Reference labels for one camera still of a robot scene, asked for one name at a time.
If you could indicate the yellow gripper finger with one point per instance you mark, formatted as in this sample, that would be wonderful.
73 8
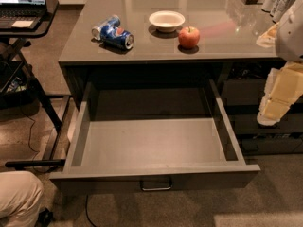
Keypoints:
267 39
282 89

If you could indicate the red apple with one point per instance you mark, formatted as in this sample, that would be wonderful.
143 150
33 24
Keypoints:
189 37

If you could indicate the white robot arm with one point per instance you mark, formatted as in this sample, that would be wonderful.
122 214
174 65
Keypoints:
289 35

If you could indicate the grey drawer cabinet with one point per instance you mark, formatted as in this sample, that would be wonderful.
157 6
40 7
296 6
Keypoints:
242 89

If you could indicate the open grey top drawer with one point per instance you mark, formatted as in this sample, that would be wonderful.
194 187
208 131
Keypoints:
123 137

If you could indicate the white bowl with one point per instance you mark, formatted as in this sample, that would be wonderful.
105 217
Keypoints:
166 21

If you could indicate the blue pepsi can front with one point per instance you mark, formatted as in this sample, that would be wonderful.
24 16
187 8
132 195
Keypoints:
117 37

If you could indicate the blue pepsi can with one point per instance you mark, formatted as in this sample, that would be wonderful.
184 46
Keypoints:
117 37
110 21

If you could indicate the blue pepsi can rear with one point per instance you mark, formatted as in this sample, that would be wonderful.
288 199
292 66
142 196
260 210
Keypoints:
110 21

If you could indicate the open laptop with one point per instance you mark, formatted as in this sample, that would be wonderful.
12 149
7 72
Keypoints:
21 14

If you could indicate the black laptop stand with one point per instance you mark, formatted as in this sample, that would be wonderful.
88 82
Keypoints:
55 106

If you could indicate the black shoe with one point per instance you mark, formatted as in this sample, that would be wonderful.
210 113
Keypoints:
45 217

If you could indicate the person knee beige trousers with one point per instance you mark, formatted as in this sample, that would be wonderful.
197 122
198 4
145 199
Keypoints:
20 199

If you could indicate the metal drawer handle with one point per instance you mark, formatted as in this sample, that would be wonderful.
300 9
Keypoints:
159 185

